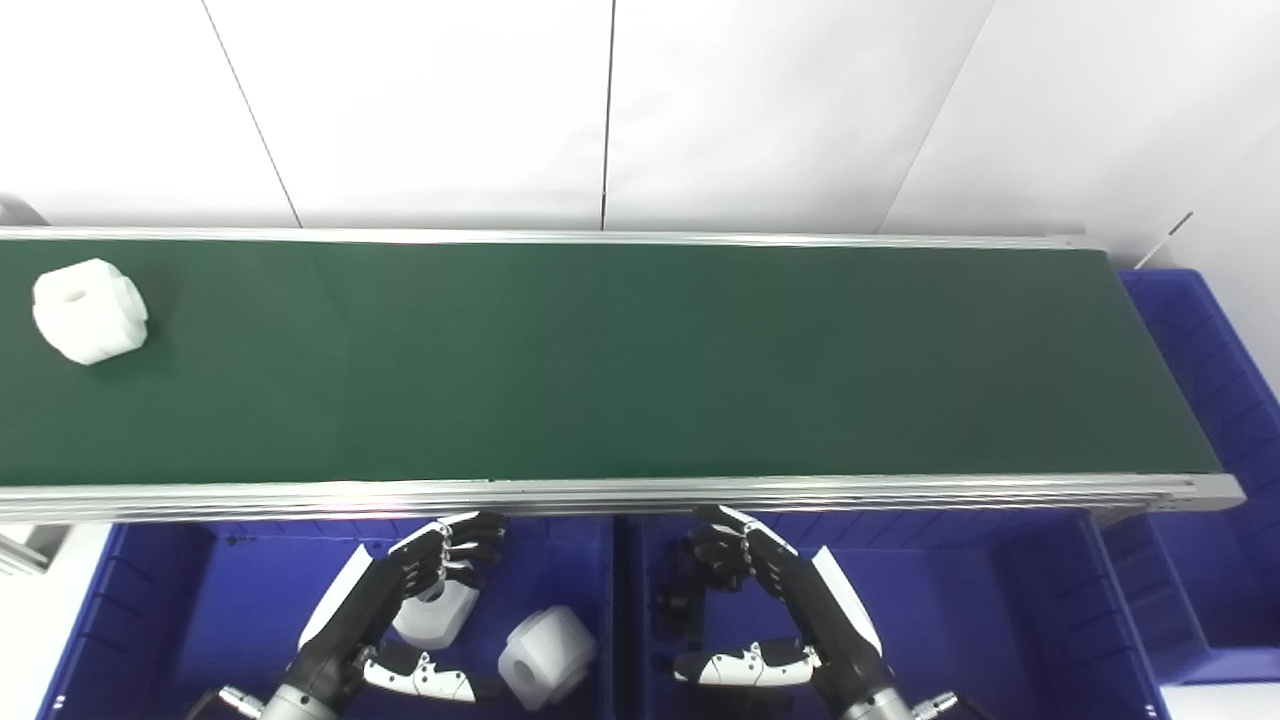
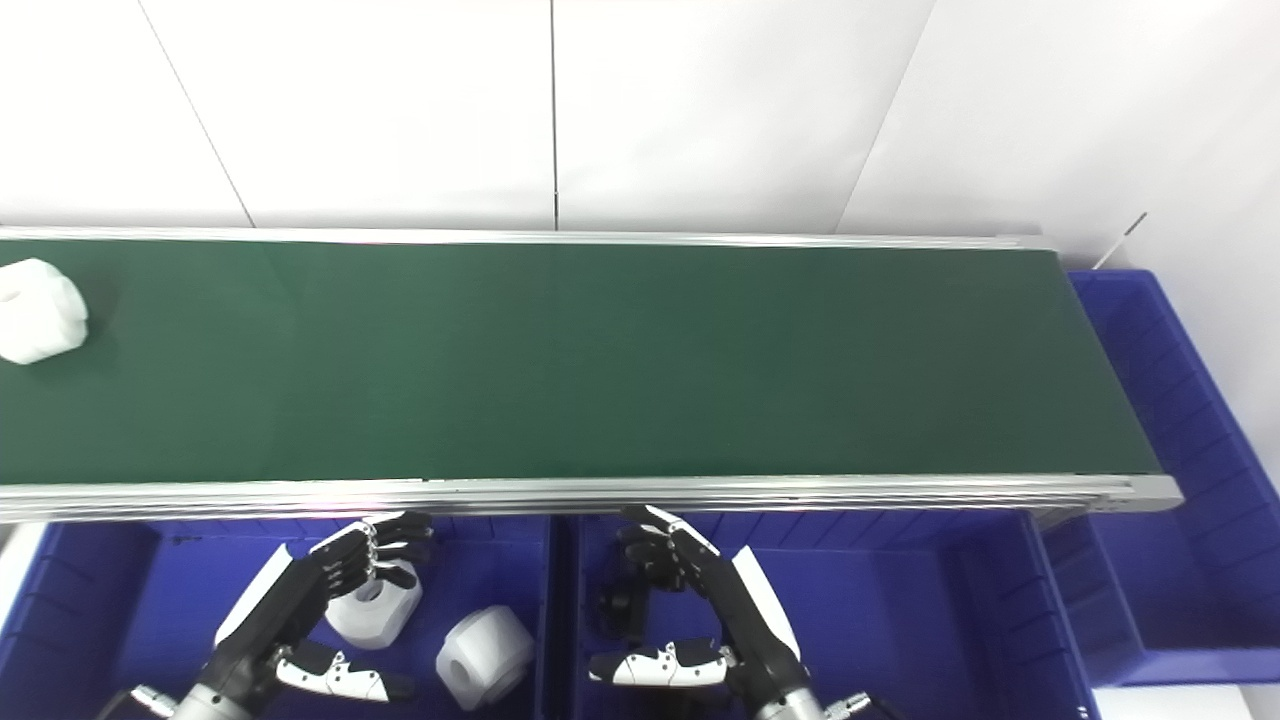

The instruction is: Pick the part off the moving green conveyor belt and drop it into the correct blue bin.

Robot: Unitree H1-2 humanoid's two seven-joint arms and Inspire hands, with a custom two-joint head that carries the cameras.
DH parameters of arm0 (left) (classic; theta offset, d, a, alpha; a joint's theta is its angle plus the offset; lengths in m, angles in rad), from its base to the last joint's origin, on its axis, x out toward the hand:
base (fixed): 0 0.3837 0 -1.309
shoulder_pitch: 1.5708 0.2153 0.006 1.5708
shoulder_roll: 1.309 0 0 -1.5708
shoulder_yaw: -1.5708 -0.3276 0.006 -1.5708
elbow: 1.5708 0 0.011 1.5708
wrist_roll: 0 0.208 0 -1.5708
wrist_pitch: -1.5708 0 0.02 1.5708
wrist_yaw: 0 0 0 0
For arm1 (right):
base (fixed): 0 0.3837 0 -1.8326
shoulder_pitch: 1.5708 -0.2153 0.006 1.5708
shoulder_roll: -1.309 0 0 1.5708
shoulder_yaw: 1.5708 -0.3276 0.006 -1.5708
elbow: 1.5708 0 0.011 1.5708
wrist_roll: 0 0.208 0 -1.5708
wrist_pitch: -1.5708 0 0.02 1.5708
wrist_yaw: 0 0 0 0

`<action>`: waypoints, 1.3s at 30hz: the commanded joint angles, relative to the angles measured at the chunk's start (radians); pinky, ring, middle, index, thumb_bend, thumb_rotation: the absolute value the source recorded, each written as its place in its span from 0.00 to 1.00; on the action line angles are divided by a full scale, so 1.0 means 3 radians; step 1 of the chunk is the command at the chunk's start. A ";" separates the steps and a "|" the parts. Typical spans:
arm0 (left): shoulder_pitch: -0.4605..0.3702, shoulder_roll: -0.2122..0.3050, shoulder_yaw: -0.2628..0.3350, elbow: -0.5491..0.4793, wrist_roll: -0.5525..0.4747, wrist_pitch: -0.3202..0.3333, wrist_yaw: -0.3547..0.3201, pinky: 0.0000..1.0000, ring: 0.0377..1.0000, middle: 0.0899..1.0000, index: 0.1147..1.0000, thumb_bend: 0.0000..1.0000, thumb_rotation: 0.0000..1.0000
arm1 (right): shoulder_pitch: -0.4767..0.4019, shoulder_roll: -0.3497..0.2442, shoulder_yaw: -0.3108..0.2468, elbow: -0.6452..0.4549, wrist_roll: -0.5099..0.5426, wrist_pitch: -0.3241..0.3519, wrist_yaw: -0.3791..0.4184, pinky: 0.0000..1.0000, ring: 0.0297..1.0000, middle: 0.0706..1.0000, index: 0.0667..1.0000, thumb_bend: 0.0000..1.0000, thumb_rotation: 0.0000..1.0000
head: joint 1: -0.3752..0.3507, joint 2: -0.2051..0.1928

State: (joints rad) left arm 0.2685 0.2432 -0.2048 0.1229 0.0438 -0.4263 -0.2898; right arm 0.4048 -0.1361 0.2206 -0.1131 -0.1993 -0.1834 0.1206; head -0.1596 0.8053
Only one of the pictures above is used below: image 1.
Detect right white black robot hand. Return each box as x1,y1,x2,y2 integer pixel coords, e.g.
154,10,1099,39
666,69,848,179
672,504,886,706

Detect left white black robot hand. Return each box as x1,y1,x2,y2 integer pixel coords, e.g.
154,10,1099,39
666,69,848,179
290,510,508,703

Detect white ring-shaped plastic part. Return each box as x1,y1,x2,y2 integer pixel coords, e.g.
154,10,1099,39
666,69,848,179
392,578,481,651
32,258,149,366

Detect blue plastic bin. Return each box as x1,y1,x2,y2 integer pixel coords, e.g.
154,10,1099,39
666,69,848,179
1100,268,1280,686
615,510,1171,720
35,515,616,720

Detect black plastic part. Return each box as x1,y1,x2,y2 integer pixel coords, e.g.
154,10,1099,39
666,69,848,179
650,580,703,681

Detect green conveyor belt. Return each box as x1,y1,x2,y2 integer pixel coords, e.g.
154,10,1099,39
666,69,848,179
0,238,1223,488
0,226,1246,526

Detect white tapered plastic part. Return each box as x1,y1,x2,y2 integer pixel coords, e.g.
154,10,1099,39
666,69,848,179
498,605,598,713

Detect aluminium support profile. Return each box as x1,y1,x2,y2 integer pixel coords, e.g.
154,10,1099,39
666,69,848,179
0,524,71,577

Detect thin grey rod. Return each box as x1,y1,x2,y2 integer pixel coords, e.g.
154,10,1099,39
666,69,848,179
1135,210,1194,269

